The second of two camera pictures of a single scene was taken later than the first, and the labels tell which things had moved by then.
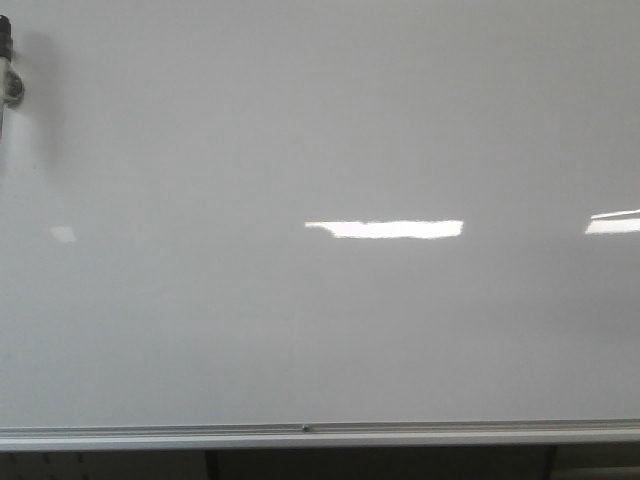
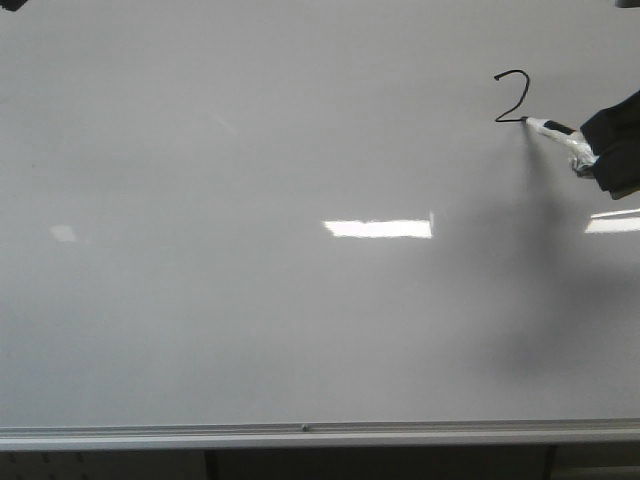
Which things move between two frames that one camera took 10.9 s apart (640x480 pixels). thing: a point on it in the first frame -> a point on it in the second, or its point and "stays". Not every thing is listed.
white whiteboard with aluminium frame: [320, 223] stays
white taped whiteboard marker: [12, 86] -> [571, 140]
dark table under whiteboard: [521, 463] stays
